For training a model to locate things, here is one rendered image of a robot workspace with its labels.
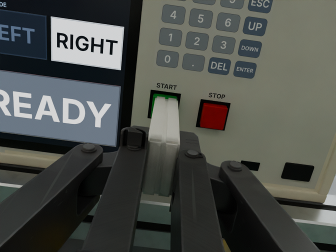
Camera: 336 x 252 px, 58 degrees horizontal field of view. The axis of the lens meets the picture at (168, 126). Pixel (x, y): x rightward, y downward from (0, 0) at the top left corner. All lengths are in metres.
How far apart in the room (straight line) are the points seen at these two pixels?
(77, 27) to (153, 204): 0.14
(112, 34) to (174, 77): 0.05
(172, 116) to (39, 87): 0.12
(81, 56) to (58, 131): 0.06
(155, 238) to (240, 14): 0.18
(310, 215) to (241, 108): 0.10
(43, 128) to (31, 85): 0.03
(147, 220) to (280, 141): 0.12
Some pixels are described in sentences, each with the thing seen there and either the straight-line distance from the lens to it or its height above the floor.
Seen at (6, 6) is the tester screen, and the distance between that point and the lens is 0.25.
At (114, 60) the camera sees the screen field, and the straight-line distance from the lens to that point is 0.22.
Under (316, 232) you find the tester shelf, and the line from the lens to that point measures 0.28.
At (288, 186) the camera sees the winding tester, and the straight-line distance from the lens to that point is 0.28.
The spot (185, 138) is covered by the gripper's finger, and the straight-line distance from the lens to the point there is 0.16.
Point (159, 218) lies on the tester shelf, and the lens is 0.24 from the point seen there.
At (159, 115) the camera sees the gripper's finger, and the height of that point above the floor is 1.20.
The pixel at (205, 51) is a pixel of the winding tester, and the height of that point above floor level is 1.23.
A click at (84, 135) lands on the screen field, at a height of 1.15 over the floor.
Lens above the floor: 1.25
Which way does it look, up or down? 22 degrees down
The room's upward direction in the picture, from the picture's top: 8 degrees clockwise
